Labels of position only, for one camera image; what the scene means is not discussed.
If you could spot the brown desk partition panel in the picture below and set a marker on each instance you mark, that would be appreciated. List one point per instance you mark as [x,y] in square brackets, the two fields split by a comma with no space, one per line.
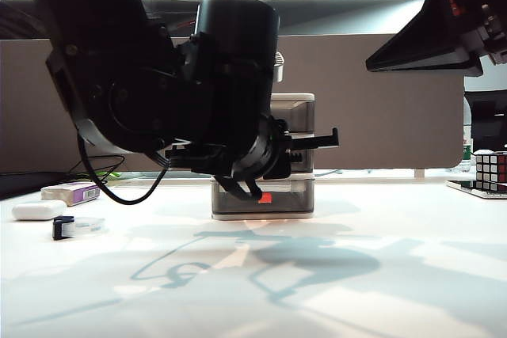
[376,116]

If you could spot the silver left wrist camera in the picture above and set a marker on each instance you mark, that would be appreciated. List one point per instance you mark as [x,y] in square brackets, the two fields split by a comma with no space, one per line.
[279,67]

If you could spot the white partition bracket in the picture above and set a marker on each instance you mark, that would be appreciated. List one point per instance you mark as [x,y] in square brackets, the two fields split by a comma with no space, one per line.
[419,173]

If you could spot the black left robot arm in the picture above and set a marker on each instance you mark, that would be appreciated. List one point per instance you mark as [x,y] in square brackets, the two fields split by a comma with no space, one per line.
[119,57]

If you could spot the black rubiks cube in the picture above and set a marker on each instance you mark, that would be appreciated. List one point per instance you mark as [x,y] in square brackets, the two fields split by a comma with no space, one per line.
[491,172]

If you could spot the purple white tissue pack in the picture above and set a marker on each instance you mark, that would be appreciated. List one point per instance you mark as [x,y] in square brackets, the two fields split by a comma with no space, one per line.
[75,193]

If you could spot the transparent tape roll blue cutter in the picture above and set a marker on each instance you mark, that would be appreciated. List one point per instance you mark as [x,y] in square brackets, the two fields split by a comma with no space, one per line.
[63,229]

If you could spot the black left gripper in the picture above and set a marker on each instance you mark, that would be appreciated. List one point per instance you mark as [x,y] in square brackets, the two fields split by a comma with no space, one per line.
[282,156]

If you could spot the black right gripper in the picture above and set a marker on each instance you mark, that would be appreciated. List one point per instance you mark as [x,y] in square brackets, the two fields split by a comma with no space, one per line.
[475,5]

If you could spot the white earbuds case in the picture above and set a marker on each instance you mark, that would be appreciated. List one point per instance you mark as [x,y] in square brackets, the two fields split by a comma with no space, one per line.
[37,210]

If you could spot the black laptop bag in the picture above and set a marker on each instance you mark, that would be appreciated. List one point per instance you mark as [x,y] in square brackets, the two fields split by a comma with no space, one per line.
[27,185]

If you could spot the white flat phone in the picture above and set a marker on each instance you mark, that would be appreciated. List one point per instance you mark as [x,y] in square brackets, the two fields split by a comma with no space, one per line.
[463,187]

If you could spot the three-drawer translucent grey organizer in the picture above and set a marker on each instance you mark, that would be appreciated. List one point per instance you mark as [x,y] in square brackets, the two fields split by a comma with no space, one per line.
[293,96]

